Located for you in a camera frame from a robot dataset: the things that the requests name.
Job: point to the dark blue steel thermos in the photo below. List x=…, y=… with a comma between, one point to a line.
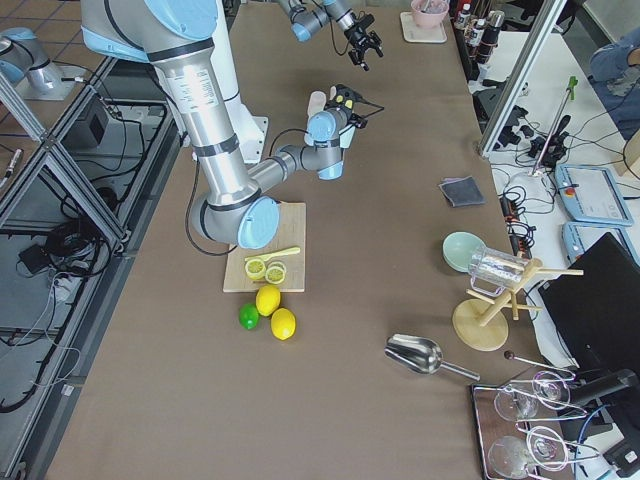
x=494, y=22

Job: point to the green ceramic bowl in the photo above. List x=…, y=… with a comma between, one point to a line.
x=458, y=248

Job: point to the pink plastic cup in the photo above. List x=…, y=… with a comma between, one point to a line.
x=316, y=103

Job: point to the black laptop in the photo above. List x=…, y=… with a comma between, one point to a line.
x=597, y=313

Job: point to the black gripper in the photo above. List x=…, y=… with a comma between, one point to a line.
x=356, y=35
x=341, y=95

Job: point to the yellow plastic knife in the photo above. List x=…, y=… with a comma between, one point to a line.
x=275, y=254

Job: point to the lemon slice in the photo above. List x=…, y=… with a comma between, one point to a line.
x=275, y=273
x=255, y=269

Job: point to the green lime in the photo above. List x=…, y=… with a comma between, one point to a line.
x=249, y=316

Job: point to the cream plastic tray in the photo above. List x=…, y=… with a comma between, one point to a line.
x=414, y=34

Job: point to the wooden mug tree stand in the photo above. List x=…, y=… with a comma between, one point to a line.
x=480, y=323

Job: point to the metal scoop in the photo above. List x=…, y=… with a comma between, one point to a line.
x=422, y=355

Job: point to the pink bowl of ice cubes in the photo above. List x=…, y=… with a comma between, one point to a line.
x=429, y=13

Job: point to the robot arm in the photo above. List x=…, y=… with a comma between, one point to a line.
x=236, y=209
x=307, y=21

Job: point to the yellow lemon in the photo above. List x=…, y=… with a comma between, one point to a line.
x=283, y=324
x=268, y=299

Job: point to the grey folded cloth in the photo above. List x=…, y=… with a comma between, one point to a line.
x=460, y=192

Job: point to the wine glass rack tray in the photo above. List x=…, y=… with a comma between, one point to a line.
x=518, y=427

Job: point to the clear glass pitcher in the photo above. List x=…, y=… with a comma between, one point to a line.
x=493, y=271

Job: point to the green plastic cup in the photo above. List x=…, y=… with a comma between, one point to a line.
x=346, y=135

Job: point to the wooden cutting board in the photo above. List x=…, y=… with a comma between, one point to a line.
x=291, y=233

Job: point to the blue teach pendant tablet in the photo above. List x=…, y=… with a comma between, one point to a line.
x=590, y=193

